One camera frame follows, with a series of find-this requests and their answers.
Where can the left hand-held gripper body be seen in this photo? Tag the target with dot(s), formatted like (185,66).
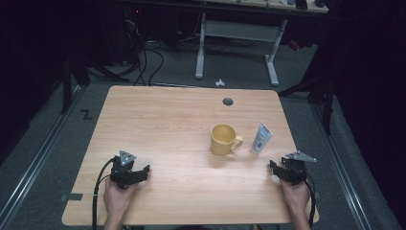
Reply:
(123,169)

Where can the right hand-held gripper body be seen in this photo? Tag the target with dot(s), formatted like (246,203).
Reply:
(296,167)

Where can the person's right hand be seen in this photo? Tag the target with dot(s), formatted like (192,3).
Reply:
(295,196)

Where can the person's left hand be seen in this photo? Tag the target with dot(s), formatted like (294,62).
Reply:
(117,199)

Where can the white and blue tube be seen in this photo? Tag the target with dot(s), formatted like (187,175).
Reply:
(261,139)

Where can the black tape strip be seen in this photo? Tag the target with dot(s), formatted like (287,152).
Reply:
(73,196)

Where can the yellow mug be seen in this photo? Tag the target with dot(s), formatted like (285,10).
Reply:
(223,140)

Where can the black z-shaped floor tape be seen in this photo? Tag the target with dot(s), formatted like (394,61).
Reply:
(86,114)

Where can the round grey table grommet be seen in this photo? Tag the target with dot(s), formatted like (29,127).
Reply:
(228,102)

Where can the black metal stand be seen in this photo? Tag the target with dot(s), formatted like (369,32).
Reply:
(322,89)
(72,83)

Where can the small white floor object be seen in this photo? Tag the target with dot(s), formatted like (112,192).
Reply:
(220,83)

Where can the metal floor rail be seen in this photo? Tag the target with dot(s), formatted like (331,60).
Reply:
(343,179)
(35,166)

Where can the white desk frame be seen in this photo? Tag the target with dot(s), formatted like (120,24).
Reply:
(239,32)

